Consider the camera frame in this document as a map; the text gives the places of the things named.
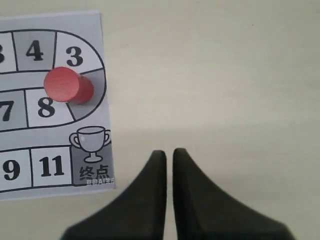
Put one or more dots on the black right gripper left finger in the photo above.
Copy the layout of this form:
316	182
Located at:
138	213

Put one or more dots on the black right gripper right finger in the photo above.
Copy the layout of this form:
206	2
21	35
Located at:
203	211

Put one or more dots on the red cylinder game piece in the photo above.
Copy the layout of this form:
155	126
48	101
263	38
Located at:
64	85

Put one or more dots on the printed paper game board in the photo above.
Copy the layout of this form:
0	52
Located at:
47	147

